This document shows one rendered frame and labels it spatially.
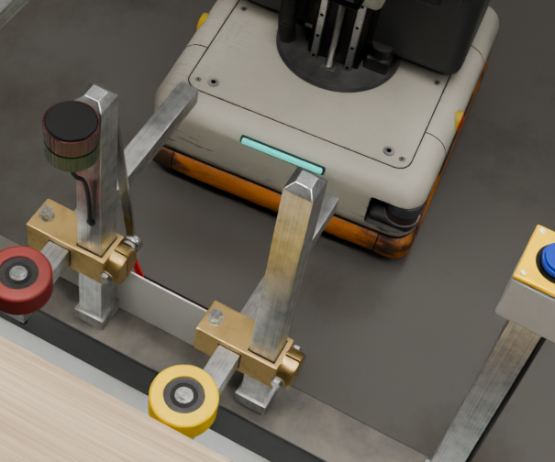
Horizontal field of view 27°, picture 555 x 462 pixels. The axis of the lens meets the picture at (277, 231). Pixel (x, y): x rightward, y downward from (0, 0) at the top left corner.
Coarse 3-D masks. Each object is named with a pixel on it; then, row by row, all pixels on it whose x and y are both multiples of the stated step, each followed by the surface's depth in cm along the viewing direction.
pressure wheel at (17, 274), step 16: (0, 256) 137; (16, 256) 138; (32, 256) 138; (0, 272) 136; (16, 272) 136; (32, 272) 137; (48, 272) 137; (0, 288) 135; (16, 288) 135; (32, 288) 135; (48, 288) 136; (0, 304) 135; (16, 304) 135; (32, 304) 136
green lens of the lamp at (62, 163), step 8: (48, 152) 121; (96, 152) 122; (48, 160) 122; (56, 160) 121; (64, 160) 120; (72, 160) 120; (80, 160) 121; (88, 160) 121; (96, 160) 123; (56, 168) 122; (64, 168) 121; (72, 168) 121; (80, 168) 122; (88, 168) 122
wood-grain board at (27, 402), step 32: (0, 352) 130; (0, 384) 128; (32, 384) 129; (64, 384) 129; (0, 416) 126; (32, 416) 126; (64, 416) 127; (96, 416) 127; (128, 416) 128; (0, 448) 124; (32, 448) 124; (64, 448) 125; (96, 448) 125; (128, 448) 126; (160, 448) 126; (192, 448) 126
